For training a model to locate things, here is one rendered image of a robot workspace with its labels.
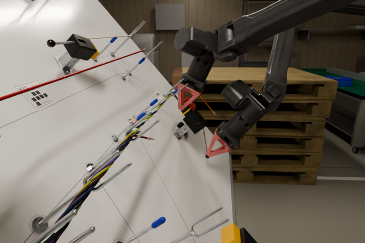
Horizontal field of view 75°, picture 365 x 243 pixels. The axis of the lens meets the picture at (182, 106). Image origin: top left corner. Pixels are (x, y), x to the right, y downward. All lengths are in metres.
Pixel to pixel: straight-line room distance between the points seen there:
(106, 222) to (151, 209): 0.11
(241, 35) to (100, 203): 0.43
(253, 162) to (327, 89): 0.89
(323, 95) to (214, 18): 4.78
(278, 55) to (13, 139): 0.68
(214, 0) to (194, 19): 0.68
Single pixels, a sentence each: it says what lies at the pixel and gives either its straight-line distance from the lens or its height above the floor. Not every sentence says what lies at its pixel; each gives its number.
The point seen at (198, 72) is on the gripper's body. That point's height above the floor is 1.26.
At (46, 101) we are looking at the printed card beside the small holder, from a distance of 0.45.
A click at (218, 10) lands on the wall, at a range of 6.76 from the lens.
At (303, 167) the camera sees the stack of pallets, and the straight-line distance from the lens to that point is 2.58.
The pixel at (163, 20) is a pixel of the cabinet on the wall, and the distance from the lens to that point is 6.47.
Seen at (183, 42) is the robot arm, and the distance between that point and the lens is 0.60.
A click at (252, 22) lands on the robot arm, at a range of 0.57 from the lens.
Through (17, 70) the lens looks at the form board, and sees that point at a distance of 0.47.
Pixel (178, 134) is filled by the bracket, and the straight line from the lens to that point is 0.71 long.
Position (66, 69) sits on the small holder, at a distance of 0.54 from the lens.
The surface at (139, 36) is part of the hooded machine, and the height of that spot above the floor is 1.33.
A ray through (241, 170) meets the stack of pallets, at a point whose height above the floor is 0.14.
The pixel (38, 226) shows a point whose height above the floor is 1.15.
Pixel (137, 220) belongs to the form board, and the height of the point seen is 1.07.
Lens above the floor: 1.35
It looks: 16 degrees down
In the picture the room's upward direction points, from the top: straight up
